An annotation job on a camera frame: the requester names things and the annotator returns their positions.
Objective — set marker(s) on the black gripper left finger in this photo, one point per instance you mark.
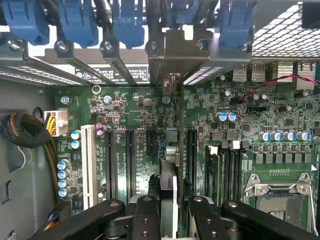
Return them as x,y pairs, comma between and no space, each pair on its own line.
146,220

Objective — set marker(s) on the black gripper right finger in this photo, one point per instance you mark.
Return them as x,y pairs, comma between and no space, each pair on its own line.
205,222

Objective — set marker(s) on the long black expansion slot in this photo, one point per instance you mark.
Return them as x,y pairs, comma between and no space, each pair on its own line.
130,162
192,160
110,162

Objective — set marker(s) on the short black expansion slot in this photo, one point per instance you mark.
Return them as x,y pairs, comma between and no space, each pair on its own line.
151,142

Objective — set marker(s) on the white expansion slot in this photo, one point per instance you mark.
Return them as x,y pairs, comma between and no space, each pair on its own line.
88,165

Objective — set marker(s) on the metal slot cover plate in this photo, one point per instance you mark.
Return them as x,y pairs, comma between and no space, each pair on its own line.
37,66
82,65
120,65

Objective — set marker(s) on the CPU socket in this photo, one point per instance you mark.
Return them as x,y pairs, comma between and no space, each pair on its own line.
280,207

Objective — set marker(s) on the green motherboard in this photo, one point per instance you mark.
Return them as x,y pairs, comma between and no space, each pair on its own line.
140,110

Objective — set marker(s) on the white power connector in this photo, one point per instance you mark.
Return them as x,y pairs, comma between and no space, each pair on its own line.
59,122

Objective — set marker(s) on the black open PC case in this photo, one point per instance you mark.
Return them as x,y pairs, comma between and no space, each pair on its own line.
275,37

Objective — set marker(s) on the blue card retainer clip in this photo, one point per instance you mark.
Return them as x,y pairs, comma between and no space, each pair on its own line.
25,20
77,22
128,22
233,22
182,11

